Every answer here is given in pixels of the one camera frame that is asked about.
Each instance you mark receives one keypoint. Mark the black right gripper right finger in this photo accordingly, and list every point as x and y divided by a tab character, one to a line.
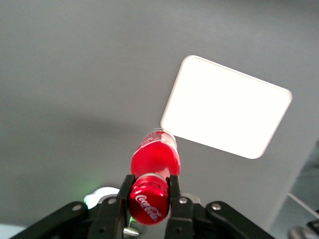
180	211

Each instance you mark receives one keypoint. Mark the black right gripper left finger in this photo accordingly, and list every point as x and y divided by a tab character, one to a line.
112	211

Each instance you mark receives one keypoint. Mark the red coke bottle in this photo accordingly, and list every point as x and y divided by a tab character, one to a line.
153	174

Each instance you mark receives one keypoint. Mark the beige plastic tray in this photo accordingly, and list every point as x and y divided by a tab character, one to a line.
224	107

